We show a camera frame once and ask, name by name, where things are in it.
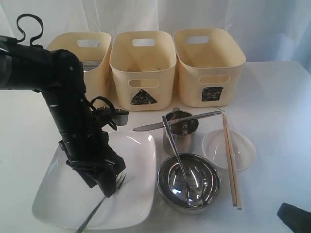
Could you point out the steel bowl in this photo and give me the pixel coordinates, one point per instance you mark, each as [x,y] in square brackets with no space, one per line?
[200,173]

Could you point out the white round bowl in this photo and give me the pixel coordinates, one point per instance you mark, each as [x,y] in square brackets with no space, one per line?
[213,147]

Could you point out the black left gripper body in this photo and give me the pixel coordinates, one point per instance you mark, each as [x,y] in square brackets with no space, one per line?
[88,155]

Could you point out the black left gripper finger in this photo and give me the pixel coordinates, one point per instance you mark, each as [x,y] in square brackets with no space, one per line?
[114,172]
[105,179]

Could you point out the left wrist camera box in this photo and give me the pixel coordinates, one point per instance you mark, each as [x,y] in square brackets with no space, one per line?
[120,117]

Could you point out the steel fork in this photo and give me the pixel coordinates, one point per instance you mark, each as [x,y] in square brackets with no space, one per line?
[92,213]

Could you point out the steel spoon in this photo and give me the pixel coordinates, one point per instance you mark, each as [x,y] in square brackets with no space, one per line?
[193,197]

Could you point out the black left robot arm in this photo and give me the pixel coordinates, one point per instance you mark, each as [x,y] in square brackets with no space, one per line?
[59,76]

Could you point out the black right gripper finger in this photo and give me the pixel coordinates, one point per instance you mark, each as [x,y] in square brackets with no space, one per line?
[296,219]

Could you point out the white square plate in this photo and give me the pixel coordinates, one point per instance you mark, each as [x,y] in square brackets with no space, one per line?
[64,199]

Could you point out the cream bin with square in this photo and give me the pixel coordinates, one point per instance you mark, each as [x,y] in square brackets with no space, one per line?
[209,66]

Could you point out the steel mug rear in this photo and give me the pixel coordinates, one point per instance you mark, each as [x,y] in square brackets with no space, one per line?
[183,133]

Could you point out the cream bin with triangle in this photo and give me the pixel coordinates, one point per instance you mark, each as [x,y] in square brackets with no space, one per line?
[143,66]

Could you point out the cream bin with circle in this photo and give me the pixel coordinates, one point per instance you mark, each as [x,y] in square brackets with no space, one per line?
[89,46]

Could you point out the steel cup front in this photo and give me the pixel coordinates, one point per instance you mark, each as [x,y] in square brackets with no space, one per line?
[90,65]

